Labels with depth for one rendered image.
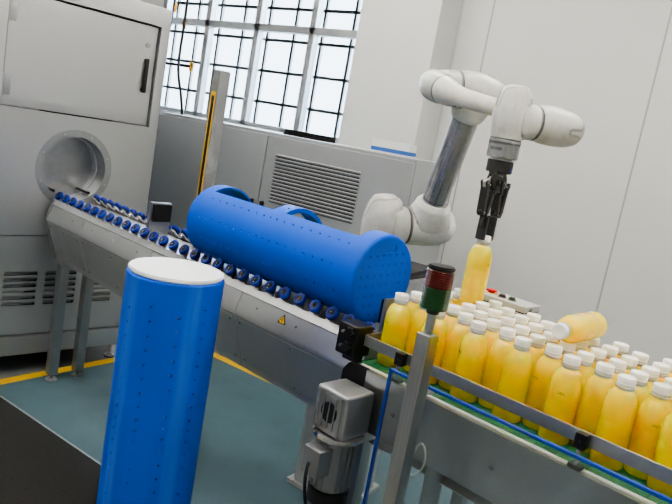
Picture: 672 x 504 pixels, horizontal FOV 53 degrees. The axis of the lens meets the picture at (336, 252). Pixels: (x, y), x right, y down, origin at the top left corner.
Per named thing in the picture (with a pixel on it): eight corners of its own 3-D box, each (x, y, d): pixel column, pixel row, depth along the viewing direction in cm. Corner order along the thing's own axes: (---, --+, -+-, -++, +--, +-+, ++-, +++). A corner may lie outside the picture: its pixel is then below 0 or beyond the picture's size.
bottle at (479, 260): (454, 299, 203) (467, 238, 200) (467, 298, 208) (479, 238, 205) (473, 305, 198) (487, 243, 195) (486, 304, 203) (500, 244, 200)
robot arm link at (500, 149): (483, 135, 195) (479, 156, 196) (511, 140, 189) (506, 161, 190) (499, 139, 202) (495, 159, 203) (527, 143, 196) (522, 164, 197)
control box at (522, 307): (479, 316, 225) (486, 286, 224) (534, 336, 212) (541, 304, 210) (463, 318, 218) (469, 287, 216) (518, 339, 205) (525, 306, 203)
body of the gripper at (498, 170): (497, 159, 202) (490, 189, 203) (482, 156, 196) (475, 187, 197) (519, 162, 197) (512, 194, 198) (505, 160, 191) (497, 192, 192)
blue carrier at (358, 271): (241, 253, 281) (249, 185, 276) (404, 318, 223) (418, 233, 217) (182, 257, 261) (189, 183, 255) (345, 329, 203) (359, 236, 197)
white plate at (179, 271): (213, 286, 187) (212, 291, 187) (232, 268, 214) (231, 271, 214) (114, 268, 187) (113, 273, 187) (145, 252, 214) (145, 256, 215)
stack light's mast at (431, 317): (425, 328, 159) (439, 261, 156) (447, 336, 155) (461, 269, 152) (408, 330, 154) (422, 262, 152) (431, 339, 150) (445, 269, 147)
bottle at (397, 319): (391, 358, 197) (404, 296, 194) (406, 367, 191) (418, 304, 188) (371, 358, 193) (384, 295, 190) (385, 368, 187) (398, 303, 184)
